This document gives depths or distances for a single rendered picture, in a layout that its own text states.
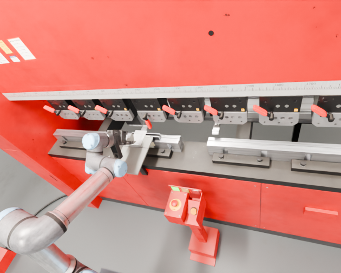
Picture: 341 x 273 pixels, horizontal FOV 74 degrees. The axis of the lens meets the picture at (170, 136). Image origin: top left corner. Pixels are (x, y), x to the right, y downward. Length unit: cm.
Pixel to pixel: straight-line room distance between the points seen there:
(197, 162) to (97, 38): 83
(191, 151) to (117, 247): 128
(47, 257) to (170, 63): 91
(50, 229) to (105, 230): 158
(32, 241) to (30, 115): 119
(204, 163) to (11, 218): 93
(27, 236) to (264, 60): 96
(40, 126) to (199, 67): 141
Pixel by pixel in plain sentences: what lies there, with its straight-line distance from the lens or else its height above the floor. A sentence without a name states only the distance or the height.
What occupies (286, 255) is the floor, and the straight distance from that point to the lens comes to 205.
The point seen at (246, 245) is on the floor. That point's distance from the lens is 205.
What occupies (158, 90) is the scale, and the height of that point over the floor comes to 139.
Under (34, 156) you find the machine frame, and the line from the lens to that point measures 197.
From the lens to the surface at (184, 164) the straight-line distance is 136.
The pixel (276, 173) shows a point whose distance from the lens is 129.
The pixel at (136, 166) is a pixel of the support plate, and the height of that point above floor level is 100.
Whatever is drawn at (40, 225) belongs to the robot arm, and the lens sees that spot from 90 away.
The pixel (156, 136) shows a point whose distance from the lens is 139.
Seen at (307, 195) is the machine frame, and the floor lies 76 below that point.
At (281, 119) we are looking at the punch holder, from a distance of 105.
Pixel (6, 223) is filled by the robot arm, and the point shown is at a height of 141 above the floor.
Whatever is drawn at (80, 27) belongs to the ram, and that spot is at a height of 171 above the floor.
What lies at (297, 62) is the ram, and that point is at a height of 149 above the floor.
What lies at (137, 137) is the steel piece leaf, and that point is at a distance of 144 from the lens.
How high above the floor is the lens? 199
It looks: 47 degrees down
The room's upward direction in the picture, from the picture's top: 24 degrees counter-clockwise
